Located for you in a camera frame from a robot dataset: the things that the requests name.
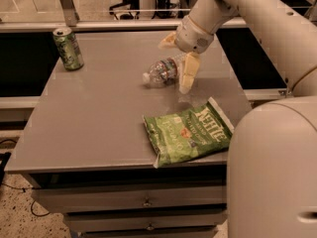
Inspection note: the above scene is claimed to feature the clear plastic water bottle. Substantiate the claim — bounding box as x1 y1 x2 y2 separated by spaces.
143 55 184 88

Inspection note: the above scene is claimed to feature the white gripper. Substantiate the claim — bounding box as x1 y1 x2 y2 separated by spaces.
158 16 214 94

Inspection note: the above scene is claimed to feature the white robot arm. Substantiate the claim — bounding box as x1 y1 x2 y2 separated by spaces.
170 0 317 238

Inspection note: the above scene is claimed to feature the middle grey drawer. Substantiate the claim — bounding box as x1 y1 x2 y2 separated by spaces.
63 207 226 232

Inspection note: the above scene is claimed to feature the bottom grey drawer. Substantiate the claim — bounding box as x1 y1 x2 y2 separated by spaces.
82 226 218 238

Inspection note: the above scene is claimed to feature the green Kettle chips bag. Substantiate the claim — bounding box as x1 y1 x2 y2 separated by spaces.
144 97 234 168

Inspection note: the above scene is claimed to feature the black cable on floor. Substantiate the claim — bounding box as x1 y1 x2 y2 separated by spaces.
0 138 51 218

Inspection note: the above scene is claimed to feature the top grey drawer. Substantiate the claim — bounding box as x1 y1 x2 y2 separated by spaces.
32 183 227 213

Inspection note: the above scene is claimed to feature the green soda can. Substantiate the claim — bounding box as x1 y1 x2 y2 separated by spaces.
53 28 84 70

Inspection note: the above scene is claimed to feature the grey drawer cabinet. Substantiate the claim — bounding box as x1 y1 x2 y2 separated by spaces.
4 29 254 238

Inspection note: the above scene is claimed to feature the grey drawer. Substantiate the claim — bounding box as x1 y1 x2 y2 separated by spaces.
63 207 226 232
32 183 227 213
82 226 218 238

